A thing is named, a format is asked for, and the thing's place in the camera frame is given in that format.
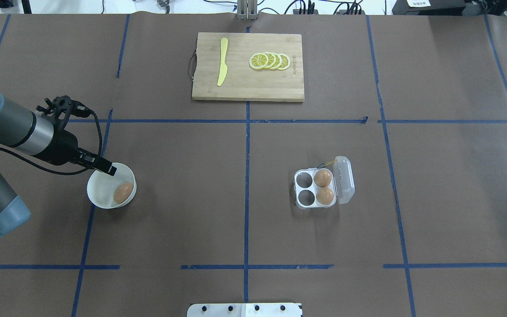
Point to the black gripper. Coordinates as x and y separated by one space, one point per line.
63 147

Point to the brown egg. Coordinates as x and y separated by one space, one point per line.
123 192
325 196
323 178

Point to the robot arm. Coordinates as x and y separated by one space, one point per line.
39 138

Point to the clear plastic egg box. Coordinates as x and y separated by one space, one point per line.
342 184

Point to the brown egg in box front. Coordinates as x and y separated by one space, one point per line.
325 196

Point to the white bowl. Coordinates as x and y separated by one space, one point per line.
101 187

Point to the yellow plastic knife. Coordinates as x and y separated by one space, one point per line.
223 68

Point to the wooden cutting board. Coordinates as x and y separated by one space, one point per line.
243 84

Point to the lemon slice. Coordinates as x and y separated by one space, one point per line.
277 61
258 61
271 60
284 62

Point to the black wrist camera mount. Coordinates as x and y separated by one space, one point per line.
60 109

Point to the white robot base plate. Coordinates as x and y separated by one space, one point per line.
260 309

